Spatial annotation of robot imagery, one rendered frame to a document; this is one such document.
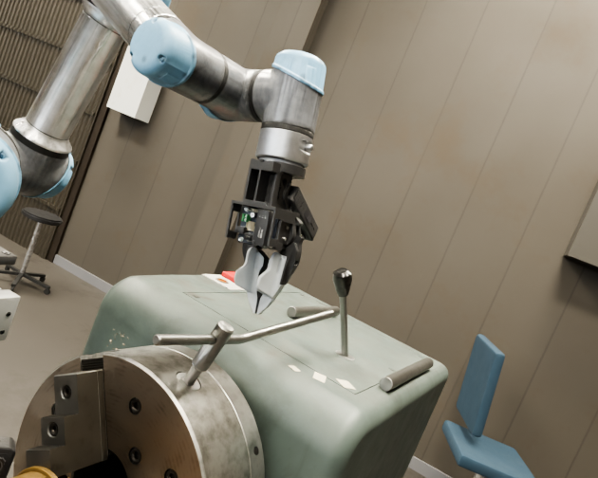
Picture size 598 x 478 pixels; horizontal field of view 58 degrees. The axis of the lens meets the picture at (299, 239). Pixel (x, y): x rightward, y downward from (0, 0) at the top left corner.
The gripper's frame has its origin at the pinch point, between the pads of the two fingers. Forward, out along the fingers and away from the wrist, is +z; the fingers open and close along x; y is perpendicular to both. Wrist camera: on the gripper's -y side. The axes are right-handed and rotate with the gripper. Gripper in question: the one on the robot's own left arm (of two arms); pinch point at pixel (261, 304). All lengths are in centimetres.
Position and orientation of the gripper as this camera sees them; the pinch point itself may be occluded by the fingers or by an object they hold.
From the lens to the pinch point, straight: 78.8
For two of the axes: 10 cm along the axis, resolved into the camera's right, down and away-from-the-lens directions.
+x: 8.7, 1.7, -4.6
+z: -1.9, 9.8, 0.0
